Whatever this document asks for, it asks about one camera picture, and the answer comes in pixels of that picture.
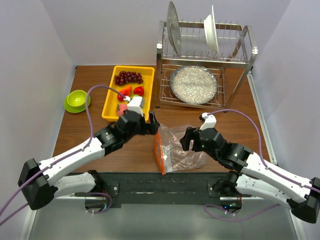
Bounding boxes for pink fake meat pack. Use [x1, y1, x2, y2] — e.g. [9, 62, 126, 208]
[116, 103, 128, 117]

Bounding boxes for orange red fake mango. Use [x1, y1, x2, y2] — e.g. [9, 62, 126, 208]
[117, 85, 132, 102]

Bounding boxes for red fake apple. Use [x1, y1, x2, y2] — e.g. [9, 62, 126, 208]
[133, 86, 145, 97]

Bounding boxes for clear zip top bag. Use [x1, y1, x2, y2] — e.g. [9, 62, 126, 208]
[154, 124, 207, 175]

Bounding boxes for purple fake grapes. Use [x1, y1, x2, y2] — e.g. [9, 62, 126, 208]
[114, 71, 144, 86]

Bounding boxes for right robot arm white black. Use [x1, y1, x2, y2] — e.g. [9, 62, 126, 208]
[179, 127, 320, 224]

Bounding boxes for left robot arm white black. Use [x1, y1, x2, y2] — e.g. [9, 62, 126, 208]
[18, 110, 160, 210]

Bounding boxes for yellow plastic tray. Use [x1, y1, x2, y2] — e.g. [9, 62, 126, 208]
[101, 65, 155, 122]

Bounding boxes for speckled blue rim plate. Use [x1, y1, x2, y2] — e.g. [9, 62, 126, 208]
[170, 65, 218, 105]

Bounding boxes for green plastic bowl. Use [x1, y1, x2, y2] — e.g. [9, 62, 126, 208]
[63, 89, 87, 114]

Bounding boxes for steel dish rack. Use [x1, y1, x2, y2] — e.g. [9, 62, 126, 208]
[154, 20, 258, 109]

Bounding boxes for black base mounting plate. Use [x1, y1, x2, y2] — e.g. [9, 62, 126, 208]
[74, 171, 252, 210]

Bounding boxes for grey metal plate upright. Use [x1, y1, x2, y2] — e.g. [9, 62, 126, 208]
[166, 1, 182, 56]

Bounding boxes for white plate upright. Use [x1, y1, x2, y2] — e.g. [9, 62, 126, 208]
[203, 5, 220, 56]

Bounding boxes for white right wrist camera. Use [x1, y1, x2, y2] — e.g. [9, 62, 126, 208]
[199, 112, 217, 131]

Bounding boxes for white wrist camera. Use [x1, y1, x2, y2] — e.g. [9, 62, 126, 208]
[124, 95, 145, 117]
[199, 112, 217, 131]

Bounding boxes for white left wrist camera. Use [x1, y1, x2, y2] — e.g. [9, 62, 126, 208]
[124, 95, 145, 117]

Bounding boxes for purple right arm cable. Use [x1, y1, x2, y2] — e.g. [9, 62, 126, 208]
[203, 109, 320, 222]

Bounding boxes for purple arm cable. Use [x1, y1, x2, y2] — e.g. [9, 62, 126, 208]
[0, 84, 128, 226]
[203, 109, 320, 222]

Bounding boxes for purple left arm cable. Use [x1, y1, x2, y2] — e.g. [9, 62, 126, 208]
[0, 84, 128, 226]

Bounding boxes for aluminium frame rail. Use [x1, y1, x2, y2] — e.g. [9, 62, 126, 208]
[18, 172, 307, 240]

